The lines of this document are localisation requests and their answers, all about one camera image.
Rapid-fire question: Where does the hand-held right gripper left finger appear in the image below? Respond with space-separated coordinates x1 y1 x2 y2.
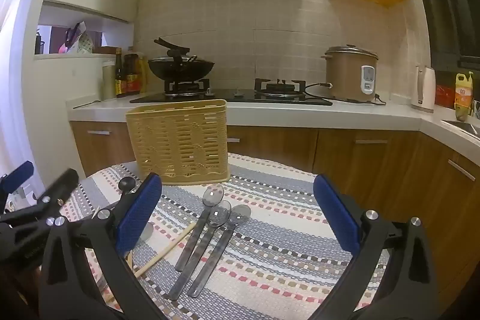
37 172 166 320

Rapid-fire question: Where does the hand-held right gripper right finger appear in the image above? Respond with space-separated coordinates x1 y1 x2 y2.
311 174 440 320

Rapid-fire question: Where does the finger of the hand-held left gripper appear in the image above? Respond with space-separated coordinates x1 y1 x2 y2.
0 160 35 201
0 168 80 228

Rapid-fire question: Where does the white spoon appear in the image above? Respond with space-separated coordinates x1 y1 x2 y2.
137 223 155 243

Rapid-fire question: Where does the black spoon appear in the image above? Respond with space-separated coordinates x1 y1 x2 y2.
109 177 137 210

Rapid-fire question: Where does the yellow plastic utensil basket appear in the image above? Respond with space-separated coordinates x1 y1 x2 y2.
125 100 230 186

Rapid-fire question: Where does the wooden cabinet door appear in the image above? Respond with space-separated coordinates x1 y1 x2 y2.
416 133 480 291
227 126 319 173
70 121 138 177
313 129 421 210

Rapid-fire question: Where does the striped woven tablecloth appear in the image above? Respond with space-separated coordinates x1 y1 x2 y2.
56 153 391 320

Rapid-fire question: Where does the white jar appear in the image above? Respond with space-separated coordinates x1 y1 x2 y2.
102 59 117 100

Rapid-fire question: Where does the dark sauce bottle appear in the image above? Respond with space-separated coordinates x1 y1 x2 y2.
114 47 127 98

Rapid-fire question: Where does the yellow condiment bottle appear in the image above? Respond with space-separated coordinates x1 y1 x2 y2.
139 55 149 94

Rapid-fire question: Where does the brown rice cooker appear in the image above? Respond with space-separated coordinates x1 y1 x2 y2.
322 45 379 102

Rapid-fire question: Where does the pink and white bag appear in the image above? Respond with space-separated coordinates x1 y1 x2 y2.
64 22 93 54

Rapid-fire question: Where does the black wok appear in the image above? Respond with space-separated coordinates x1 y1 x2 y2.
148 37 215 82

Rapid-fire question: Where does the black gas stove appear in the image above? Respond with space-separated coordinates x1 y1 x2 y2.
129 78 333 107

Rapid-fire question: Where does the white electric kettle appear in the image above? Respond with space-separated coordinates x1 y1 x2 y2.
410 65 437 113

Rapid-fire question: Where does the steel sink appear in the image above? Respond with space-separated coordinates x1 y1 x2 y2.
440 119 480 141

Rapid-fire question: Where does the red box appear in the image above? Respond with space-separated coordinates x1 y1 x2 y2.
435 81 457 109

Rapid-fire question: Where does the yellow oil bottle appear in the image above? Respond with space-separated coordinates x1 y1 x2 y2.
454 70 475 122

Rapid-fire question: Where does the black power cable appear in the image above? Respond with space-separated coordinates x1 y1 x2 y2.
305 82 387 106

